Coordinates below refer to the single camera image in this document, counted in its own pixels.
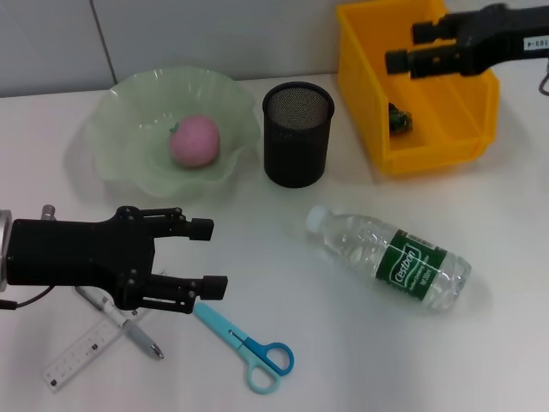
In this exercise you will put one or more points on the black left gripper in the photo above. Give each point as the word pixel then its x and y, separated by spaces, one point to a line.
pixel 77 253

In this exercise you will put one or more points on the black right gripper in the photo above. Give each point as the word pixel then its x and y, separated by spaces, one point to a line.
pixel 502 38

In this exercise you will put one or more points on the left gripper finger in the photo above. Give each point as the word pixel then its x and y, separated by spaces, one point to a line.
pixel 214 287

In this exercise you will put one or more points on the blue and teal scissors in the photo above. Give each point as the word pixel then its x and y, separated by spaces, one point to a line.
pixel 240 339

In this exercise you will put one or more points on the green plastic wrapper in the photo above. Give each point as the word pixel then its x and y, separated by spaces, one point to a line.
pixel 399 118

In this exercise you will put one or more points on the pink toy peach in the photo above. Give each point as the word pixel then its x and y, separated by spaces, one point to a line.
pixel 193 141

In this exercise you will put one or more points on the clear green-label water bottle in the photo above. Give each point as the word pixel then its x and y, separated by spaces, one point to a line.
pixel 356 240

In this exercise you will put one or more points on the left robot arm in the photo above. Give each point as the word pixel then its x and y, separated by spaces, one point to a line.
pixel 4 249

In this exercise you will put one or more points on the grey white ballpoint pen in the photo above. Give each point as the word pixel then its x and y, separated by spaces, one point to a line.
pixel 137 335

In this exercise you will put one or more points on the green glass fruit plate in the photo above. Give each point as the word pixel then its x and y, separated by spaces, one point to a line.
pixel 128 129

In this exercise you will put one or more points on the black mesh pen holder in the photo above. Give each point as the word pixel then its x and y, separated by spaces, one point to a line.
pixel 296 146

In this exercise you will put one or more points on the clear plastic ruler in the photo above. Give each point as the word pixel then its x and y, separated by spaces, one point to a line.
pixel 77 356

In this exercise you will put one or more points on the yellow plastic bin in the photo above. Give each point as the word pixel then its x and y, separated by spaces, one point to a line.
pixel 446 129

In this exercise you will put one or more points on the silver left gripper post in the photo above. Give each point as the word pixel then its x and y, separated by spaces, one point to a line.
pixel 48 212

